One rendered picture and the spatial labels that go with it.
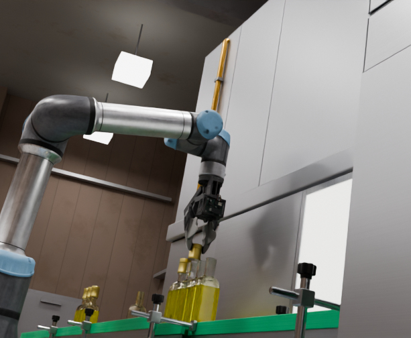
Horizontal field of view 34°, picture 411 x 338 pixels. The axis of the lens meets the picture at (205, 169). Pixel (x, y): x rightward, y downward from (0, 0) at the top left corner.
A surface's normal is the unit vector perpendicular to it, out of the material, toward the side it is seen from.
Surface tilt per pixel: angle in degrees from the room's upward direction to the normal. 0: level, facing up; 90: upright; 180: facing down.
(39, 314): 90
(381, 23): 90
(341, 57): 90
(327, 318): 90
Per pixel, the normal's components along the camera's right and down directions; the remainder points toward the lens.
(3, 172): 0.32, -0.27
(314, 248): -0.89, -0.29
